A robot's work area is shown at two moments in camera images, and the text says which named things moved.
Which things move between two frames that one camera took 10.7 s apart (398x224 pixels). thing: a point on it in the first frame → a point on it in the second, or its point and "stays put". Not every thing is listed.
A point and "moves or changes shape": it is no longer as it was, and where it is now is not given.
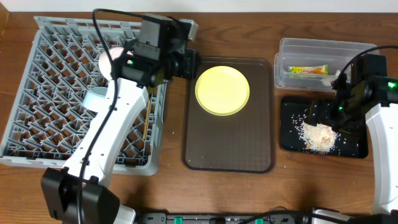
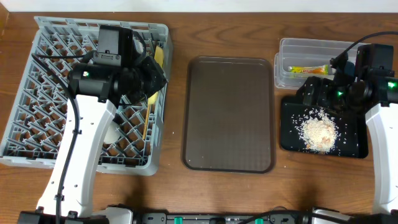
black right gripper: x=320 y=113 → x=323 y=86
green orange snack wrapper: x=318 y=70 stays put
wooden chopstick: x=147 y=121 stays put
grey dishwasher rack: x=50 y=116 stays put
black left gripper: x=191 y=56 → x=155 y=76
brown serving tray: x=243 y=142 stays put
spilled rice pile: x=319 y=139 stays put
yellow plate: x=222 y=90 moves or changes shape
